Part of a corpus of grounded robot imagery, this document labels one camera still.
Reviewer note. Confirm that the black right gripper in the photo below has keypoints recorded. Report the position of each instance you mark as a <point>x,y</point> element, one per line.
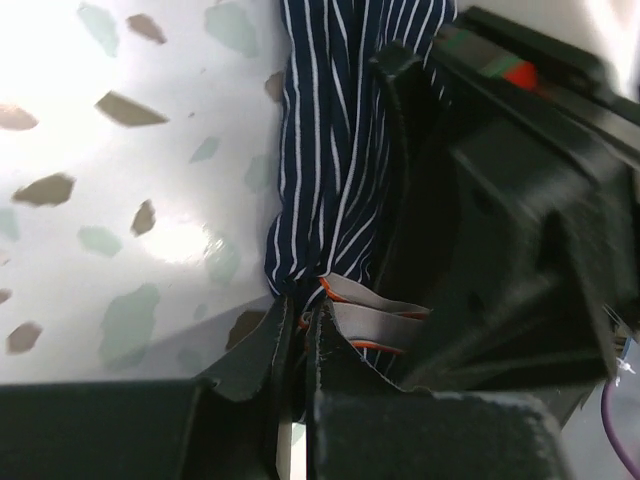
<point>543,155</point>

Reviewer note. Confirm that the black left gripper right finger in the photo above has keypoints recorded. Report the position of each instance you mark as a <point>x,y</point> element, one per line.
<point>359,425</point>

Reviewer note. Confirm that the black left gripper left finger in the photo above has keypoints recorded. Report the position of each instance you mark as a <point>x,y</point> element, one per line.
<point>232,421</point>

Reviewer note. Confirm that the navy white striped underwear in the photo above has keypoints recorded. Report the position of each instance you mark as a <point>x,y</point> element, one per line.
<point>334,173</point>

